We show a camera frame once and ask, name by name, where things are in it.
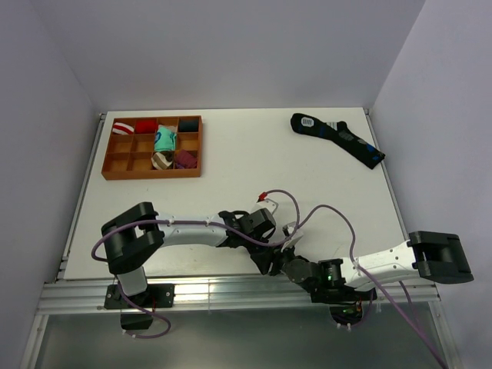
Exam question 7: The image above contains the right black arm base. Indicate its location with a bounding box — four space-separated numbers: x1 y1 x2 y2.
309 281 377 326

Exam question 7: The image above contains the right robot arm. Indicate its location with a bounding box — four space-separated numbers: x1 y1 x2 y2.
269 231 474 304

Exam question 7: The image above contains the black blue patterned sock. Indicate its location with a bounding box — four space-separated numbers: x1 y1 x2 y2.
290 113 385 169

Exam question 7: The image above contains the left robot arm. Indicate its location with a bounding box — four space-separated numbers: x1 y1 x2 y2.
91 200 278 307

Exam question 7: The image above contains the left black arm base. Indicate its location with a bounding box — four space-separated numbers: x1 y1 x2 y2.
103 284 175 331

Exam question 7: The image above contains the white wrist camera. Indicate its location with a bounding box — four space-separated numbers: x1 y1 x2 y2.
281 222 304 251
252 192 279 215

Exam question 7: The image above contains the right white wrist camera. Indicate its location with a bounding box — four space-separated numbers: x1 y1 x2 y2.
281 222 304 251

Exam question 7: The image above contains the teal sock roll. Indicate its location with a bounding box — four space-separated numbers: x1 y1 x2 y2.
154 126 177 151

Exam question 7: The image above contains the red white striped sock roll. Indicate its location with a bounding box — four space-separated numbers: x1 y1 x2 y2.
111 122 135 135

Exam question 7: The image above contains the purple sock roll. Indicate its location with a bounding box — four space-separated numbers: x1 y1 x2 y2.
175 150 198 169

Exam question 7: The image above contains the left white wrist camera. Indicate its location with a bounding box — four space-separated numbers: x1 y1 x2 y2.
252 192 279 215

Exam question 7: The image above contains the brown white sock roll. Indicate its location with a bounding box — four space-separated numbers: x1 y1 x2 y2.
151 151 174 171

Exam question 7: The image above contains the dark navy sock roll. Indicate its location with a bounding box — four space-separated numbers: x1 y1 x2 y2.
178 119 200 133

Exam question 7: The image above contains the aluminium table frame rail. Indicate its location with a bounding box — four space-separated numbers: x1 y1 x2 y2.
36 268 441 316

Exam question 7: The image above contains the brown wooden organizer tray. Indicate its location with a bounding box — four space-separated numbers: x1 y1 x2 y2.
101 115 204 180

